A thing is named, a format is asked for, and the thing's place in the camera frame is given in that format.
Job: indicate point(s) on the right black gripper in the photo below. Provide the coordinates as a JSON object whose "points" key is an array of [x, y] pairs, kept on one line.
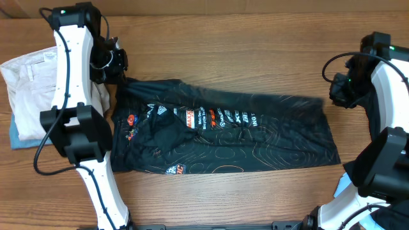
{"points": [[337, 95]]}

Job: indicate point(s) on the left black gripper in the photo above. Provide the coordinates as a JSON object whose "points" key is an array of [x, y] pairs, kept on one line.
{"points": [[115, 75]]}

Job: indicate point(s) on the black printed cycling jersey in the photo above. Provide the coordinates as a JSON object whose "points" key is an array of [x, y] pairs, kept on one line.
{"points": [[170, 127]]}

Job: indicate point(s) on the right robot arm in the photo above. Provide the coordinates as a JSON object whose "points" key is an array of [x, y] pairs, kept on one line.
{"points": [[377, 80]]}

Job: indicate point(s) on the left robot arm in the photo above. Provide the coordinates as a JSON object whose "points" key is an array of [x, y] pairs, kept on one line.
{"points": [[74, 124]]}

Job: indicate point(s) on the folded beige trousers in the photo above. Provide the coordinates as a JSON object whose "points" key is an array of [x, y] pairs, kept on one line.
{"points": [[31, 84]]}

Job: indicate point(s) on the folded blue denim garment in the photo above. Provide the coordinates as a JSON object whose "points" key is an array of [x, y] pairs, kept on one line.
{"points": [[19, 140]]}

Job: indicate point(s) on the light blue garment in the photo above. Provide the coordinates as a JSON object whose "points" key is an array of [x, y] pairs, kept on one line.
{"points": [[368, 222]]}

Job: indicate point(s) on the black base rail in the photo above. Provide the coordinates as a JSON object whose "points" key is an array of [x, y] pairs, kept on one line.
{"points": [[217, 227]]}

